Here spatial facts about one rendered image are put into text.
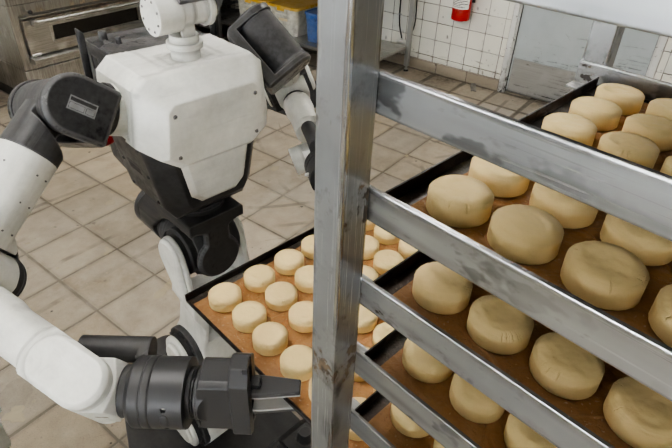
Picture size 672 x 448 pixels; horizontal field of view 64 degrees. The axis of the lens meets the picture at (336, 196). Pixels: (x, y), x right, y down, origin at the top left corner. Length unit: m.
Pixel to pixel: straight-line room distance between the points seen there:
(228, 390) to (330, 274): 0.30
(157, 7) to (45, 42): 3.50
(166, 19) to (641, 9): 0.78
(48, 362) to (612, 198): 0.64
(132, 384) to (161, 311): 1.80
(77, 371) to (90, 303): 1.91
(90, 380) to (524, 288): 0.53
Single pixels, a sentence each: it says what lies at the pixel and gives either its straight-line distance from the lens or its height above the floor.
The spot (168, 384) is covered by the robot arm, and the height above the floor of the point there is 1.18.
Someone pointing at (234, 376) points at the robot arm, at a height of 1.19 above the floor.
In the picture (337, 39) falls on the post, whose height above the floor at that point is 1.63.
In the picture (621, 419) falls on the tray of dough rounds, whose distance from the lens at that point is 0.43.
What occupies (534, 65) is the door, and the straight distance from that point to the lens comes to 4.78.
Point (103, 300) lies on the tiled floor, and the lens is 2.64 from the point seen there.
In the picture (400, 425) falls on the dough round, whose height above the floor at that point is 1.23.
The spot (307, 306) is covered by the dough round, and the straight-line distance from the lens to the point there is 0.82.
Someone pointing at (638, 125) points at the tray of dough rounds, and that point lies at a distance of 0.60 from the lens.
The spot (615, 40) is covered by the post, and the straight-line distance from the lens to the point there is 0.75.
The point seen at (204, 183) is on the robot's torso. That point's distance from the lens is 1.04.
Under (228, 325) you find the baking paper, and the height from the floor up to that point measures 1.13.
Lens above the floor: 1.73
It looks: 33 degrees down
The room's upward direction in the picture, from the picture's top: 2 degrees clockwise
